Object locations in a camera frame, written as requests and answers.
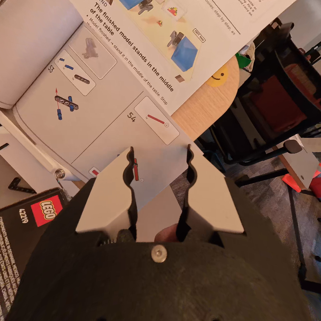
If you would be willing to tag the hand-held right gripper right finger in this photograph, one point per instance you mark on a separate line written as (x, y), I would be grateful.
(213, 200)

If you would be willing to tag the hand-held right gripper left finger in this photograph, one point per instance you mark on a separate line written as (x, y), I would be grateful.
(105, 200)

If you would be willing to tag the orange plastic object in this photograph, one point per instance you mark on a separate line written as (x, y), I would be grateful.
(291, 181)

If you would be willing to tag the open instruction booklet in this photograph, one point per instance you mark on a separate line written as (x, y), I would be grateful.
(100, 120)

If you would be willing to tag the black bent connector beam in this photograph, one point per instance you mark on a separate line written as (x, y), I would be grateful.
(20, 186)

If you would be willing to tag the toy truck set box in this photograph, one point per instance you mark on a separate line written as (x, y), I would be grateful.
(20, 238)

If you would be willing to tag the white furniture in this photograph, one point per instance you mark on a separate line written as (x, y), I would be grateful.
(298, 160)

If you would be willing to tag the white book stand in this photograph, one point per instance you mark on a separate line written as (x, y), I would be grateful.
(30, 140)

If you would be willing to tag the black chair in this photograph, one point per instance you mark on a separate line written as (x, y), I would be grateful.
(275, 105)

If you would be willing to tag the yellow smiley sticker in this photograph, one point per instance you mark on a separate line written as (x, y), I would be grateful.
(217, 75)

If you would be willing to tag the green object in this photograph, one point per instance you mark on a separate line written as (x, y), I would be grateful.
(242, 60)

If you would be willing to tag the black metal frame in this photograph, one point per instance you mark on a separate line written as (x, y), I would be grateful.
(298, 238)

